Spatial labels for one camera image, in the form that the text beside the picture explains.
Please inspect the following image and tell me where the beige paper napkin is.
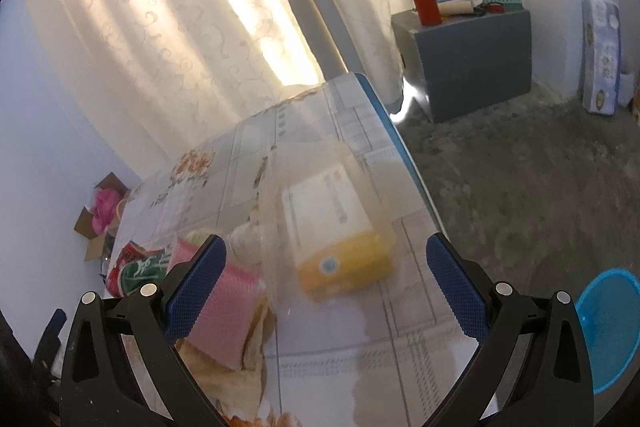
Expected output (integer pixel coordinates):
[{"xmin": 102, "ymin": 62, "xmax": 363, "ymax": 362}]
[{"xmin": 176, "ymin": 297, "xmax": 276, "ymax": 426}]

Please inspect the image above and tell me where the blue plastic trash basin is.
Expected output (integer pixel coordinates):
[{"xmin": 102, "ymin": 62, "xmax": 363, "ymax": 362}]
[{"xmin": 575, "ymin": 268, "xmax": 639, "ymax": 395}]

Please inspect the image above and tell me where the red green snack wrapper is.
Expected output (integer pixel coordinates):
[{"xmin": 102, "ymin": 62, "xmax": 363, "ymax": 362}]
[{"xmin": 105, "ymin": 242, "xmax": 170, "ymax": 298}]

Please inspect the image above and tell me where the pink sponge cloth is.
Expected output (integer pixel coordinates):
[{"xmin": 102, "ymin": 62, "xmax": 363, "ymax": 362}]
[{"xmin": 186, "ymin": 262, "xmax": 266, "ymax": 371}]

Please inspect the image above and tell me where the brown cardboard box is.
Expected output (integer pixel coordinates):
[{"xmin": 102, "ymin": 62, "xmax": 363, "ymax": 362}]
[{"xmin": 74, "ymin": 172, "xmax": 129, "ymax": 262}]

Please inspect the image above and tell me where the pink plastic bag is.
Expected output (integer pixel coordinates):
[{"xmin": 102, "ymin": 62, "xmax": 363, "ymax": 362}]
[{"xmin": 91, "ymin": 188, "xmax": 124, "ymax": 235}]

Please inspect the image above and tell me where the yellow white carton box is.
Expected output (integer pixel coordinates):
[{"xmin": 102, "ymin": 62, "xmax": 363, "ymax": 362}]
[{"xmin": 280, "ymin": 162, "xmax": 396, "ymax": 301}]

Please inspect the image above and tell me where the clear plastic container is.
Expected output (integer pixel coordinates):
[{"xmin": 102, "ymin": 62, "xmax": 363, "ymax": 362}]
[{"xmin": 255, "ymin": 141, "xmax": 397, "ymax": 311}]

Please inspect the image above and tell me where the floral tablecloth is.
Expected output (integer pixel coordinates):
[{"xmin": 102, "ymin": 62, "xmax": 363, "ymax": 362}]
[{"xmin": 115, "ymin": 74, "xmax": 476, "ymax": 426}]

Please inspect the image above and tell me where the dark grey cabinet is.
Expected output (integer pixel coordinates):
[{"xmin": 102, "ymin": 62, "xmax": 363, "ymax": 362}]
[{"xmin": 392, "ymin": 9, "xmax": 532, "ymax": 124}]

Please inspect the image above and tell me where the left lace curtain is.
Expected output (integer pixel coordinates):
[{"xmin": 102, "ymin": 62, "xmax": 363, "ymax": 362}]
[{"xmin": 27, "ymin": 0, "xmax": 328, "ymax": 176}]

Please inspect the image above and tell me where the tissue roll multipack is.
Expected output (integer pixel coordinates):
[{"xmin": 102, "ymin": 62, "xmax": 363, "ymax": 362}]
[{"xmin": 582, "ymin": 0, "xmax": 622, "ymax": 116}]

